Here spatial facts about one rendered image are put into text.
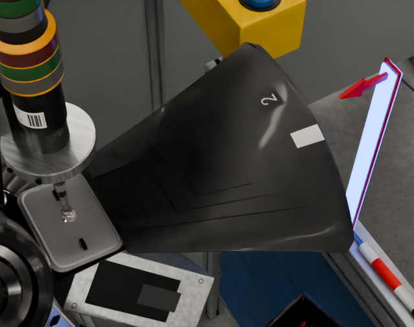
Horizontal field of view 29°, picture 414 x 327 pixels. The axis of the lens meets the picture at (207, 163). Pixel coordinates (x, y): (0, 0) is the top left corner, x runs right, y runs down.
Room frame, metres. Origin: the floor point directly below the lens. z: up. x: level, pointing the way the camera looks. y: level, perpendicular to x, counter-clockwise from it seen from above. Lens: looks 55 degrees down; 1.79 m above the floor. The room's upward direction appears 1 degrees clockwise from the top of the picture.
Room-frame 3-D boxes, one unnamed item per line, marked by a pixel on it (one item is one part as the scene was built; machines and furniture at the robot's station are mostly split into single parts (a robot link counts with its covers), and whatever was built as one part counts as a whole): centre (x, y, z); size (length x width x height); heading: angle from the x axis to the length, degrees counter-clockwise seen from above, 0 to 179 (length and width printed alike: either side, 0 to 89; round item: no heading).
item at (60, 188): (0.36, 0.12, 1.24); 0.01 x 0.01 x 0.05
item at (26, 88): (0.36, 0.12, 1.39); 0.04 x 0.04 x 0.01
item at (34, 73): (0.36, 0.12, 1.40); 0.04 x 0.04 x 0.01
